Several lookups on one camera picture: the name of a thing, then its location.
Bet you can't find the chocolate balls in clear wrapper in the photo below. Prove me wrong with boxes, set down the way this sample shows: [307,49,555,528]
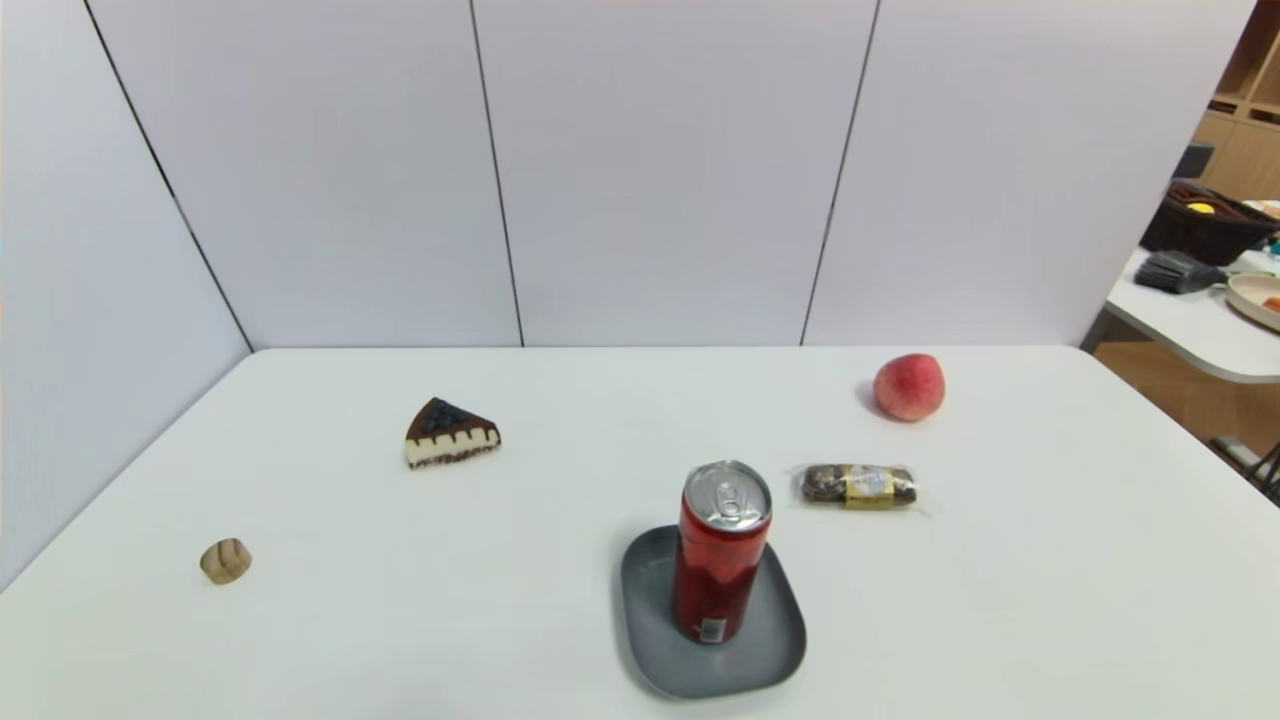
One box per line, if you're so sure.
[797,462,921,512]

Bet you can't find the red soda can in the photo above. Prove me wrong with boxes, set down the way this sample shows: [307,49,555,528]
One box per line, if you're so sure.
[672,460,774,646]

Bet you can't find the beige bowl on side table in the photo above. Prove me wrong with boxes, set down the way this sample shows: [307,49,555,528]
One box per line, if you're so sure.
[1226,272,1280,332]

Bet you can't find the black woven basket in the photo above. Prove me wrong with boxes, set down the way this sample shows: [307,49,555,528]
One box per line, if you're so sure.
[1140,178,1280,266]

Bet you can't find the pink peach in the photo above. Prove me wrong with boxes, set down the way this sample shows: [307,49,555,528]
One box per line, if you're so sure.
[872,353,947,423]

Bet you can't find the grey rounded square dish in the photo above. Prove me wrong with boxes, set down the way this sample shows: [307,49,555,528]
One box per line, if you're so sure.
[619,523,808,701]

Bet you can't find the chocolate cake slice with blueberries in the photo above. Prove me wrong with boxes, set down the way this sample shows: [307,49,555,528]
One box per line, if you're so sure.
[404,397,502,470]

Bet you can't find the white side table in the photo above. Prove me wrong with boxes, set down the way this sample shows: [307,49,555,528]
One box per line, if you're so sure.
[1080,198,1280,386]

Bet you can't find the wooden shelf unit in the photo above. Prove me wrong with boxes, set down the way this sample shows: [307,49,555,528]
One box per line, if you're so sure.
[1195,0,1280,201]

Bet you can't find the dark chair base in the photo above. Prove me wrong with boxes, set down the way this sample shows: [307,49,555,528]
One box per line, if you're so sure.
[1210,434,1280,506]

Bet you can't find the small wooden cylinder block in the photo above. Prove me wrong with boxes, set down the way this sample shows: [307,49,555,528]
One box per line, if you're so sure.
[199,538,253,586]

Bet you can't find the black brush-like bundle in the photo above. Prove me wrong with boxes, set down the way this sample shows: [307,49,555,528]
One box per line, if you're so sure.
[1134,250,1229,295]

